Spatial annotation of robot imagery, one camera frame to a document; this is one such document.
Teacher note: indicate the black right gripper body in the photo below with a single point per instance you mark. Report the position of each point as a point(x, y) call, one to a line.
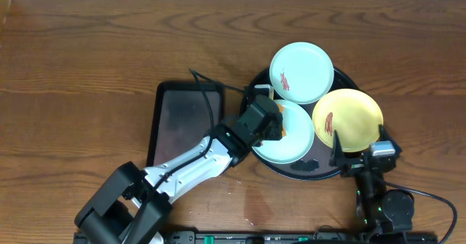
point(352, 165)

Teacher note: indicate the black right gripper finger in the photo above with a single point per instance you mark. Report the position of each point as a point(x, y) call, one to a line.
point(384, 135)
point(337, 157)

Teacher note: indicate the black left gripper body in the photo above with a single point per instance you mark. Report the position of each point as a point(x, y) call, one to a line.
point(271, 128)

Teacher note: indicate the yellow green scrubbing sponge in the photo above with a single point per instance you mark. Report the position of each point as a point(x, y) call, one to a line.
point(281, 110)

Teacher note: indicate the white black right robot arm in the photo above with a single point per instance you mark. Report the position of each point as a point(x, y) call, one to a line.
point(385, 212)

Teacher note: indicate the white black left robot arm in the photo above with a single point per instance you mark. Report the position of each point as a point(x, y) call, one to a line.
point(132, 204)

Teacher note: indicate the black rectangular water tray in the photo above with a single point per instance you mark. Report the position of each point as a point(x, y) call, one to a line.
point(181, 118)

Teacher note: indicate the yellow plate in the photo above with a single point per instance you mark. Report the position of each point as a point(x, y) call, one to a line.
point(350, 115)

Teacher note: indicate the lower light green plate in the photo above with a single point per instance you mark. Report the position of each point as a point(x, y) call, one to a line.
point(298, 139)

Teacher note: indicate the light green plate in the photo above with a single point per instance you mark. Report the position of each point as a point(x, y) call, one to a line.
point(301, 72)
point(298, 139)

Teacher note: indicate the top light green plate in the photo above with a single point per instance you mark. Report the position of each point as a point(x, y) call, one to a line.
point(301, 72)

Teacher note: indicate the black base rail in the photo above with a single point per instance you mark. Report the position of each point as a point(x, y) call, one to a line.
point(189, 237)

